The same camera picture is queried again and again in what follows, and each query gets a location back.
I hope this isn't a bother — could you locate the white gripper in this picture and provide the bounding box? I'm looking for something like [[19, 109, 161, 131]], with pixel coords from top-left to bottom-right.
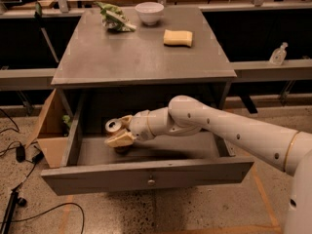
[[105, 110, 154, 148]]

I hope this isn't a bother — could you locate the orange soda can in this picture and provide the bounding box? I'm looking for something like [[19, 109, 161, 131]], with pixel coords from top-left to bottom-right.
[[104, 118, 129, 154]]

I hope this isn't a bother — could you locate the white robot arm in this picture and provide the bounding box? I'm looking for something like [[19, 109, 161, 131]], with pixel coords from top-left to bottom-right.
[[105, 96, 312, 234]]

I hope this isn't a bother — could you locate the brass drawer knob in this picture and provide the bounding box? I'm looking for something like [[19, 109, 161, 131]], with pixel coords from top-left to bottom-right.
[[147, 175, 156, 186]]

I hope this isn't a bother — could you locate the grey open top drawer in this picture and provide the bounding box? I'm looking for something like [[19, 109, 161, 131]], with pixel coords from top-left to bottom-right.
[[42, 94, 254, 195]]

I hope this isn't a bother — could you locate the grey wooden cabinet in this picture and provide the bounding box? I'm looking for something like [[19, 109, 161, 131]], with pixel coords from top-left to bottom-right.
[[51, 5, 238, 138]]

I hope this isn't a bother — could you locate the cardboard box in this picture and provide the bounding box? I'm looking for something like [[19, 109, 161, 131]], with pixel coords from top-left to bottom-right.
[[25, 89, 73, 168]]

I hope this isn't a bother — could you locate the yellow sponge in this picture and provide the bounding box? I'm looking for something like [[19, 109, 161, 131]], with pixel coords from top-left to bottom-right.
[[164, 29, 193, 47]]

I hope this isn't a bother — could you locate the black power adapter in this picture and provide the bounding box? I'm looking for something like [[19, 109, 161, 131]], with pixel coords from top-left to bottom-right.
[[16, 145, 25, 163]]

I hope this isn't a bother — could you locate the green white chip bag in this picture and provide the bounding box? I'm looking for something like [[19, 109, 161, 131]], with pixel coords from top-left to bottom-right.
[[96, 1, 137, 32]]

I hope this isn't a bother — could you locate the white ceramic bowl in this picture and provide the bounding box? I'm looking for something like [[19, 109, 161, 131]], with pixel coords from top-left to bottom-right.
[[135, 2, 164, 25]]

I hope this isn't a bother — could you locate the black tripod leg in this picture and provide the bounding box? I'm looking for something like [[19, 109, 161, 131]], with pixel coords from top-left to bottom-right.
[[0, 190, 27, 234]]

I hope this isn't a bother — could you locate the clear sanitizer bottle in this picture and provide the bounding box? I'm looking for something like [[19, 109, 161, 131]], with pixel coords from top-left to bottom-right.
[[269, 42, 288, 65]]

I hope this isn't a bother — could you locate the black floor cable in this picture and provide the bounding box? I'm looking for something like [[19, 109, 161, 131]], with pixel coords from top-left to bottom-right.
[[0, 107, 86, 234]]

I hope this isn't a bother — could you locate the grey metal rail shelf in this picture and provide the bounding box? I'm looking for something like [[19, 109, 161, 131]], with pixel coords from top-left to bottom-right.
[[0, 59, 312, 91]]

